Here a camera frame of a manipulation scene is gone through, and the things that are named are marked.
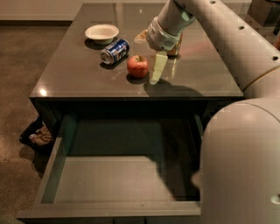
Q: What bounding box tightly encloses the dark box back right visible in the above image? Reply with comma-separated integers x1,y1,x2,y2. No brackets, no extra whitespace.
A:
248,0,280,27

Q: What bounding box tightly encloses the open grey top drawer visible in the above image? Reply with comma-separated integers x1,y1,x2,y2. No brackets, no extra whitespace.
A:
17,115,201,224

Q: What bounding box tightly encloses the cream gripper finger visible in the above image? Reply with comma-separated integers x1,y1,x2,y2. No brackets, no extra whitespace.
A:
134,30,148,44
149,51,168,85

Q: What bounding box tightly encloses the red apple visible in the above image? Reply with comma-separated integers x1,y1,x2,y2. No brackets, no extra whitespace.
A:
127,55,149,79

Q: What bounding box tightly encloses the grey counter cabinet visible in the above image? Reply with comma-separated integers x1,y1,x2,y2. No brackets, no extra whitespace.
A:
30,3,242,131

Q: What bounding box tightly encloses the blue soda can lying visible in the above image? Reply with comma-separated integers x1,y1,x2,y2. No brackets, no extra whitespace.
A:
101,38,130,65

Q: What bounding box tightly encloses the white paper bowl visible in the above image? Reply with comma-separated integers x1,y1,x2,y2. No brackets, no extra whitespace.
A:
85,24,119,45

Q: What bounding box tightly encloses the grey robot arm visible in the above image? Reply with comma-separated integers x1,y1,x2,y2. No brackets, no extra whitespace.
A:
143,0,280,224

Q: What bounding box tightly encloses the gold upright soda can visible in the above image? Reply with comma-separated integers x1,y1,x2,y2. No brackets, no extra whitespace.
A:
167,34,183,57

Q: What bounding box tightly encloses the black bin with trash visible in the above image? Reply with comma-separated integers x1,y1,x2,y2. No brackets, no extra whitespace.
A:
19,116,54,154

